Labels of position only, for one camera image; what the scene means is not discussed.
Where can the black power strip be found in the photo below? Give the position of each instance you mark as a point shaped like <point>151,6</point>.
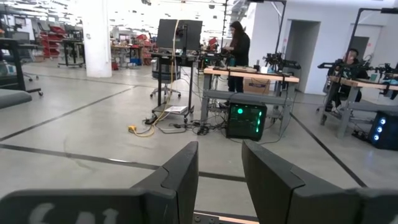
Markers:
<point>150,119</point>

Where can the person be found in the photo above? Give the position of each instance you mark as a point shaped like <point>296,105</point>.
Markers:
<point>241,49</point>
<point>351,57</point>

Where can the white square pillar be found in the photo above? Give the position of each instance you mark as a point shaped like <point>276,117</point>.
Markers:
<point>98,37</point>

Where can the computer tower green lights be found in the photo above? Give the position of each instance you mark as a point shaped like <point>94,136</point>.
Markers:
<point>245,124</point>

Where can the black monitor on stand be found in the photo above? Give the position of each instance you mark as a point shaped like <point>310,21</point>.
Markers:
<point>164,34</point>

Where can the grey office chair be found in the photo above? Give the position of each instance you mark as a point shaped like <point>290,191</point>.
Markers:
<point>166,74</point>

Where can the black background robot arm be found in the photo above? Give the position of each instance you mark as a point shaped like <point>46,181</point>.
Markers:
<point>387,69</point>
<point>342,67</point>
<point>211,58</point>
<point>280,62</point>

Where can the brown cardboard box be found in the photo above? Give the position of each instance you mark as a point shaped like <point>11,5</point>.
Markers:
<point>256,87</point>

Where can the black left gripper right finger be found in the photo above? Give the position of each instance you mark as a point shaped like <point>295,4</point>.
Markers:
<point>295,199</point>

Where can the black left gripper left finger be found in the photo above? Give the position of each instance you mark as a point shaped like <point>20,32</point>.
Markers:
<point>93,208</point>

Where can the black standing desk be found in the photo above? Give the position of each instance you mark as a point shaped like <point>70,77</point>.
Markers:
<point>17,62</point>

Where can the red bin storage rack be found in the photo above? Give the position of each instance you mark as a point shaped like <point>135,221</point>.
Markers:
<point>53,40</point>

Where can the black metal table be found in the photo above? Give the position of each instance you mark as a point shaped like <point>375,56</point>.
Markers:
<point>73,43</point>

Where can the wood-top grey workbench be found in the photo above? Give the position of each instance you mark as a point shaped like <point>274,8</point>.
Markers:
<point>248,75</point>
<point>363,84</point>

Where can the computer tower blue lights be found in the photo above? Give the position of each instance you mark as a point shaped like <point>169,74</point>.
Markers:
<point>388,133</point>

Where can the black rolling monitor cart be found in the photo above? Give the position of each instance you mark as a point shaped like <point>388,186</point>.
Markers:
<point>159,81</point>

